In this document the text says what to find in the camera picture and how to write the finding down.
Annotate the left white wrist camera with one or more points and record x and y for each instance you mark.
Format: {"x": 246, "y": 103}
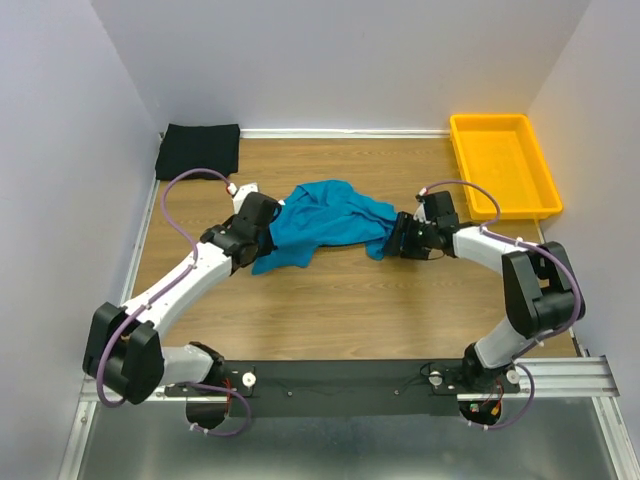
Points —
{"x": 239, "y": 193}

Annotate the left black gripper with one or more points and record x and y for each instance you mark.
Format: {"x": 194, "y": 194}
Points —
{"x": 269, "y": 246}

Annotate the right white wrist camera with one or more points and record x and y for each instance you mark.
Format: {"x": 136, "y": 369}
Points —
{"x": 420, "y": 213}

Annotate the folded black t shirt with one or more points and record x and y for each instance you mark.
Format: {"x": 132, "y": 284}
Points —
{"x": 184, "y": 148}

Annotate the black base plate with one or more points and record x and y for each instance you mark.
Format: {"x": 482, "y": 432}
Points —
{"x": 348, "y": 388}

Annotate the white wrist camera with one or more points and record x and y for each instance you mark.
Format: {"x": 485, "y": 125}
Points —
{"x": 239, "y": 193}
{"x": 420, "y": 213}

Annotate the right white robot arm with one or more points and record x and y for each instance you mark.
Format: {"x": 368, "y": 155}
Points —
{"x": 542, "y": 297}

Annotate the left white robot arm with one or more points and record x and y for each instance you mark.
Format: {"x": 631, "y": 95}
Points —
{"x": 124, "y": 351}

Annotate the blue t shirt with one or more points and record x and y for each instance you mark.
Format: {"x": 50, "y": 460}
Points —
{"x": 326, "y": 214}

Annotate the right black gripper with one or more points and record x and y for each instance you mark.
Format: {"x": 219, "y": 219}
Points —
{"x": 405, "y": 223}

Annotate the yellow plastic bin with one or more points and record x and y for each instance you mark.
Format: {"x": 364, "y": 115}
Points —
{"x": 501, "y": 154}

